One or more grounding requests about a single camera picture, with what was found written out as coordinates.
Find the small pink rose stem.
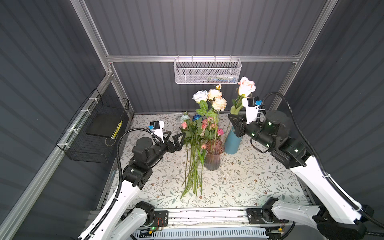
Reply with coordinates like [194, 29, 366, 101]
[181, 122, 190, 196]

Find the large pink rose stem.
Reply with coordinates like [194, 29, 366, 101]
[230, 77, 256, 115]

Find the white green rose spray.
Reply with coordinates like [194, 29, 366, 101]
[181, 115, 202, 198]

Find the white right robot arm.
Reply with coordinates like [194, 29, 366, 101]
[228, 95, 384, 240]

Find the teal ceramic vase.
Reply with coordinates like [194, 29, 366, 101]
[224, 127, 242, 155]

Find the pink ribbed glass vase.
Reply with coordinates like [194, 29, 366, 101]
[204, 139, 225, 171]

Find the small pink flower spray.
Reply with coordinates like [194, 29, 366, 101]
[197, 116, 224, 196]

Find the black book in basket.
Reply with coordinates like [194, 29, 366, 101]
[86, 114, 121, 138]

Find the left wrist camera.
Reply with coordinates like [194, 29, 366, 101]
[149, 121, 165, 142]

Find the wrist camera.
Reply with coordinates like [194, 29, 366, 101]
[242, 97, 263, 124]
[149, 121, 165, 142]

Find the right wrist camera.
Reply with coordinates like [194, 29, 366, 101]
[242, 97, 263, 124]

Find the white wire mesh basket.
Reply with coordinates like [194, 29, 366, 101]
[173, 57, 242, 85]

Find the black wire basket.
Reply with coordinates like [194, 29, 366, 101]
[57, 90, 130, 164]

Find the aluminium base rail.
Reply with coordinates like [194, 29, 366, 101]
[151, 207, 284, 230]

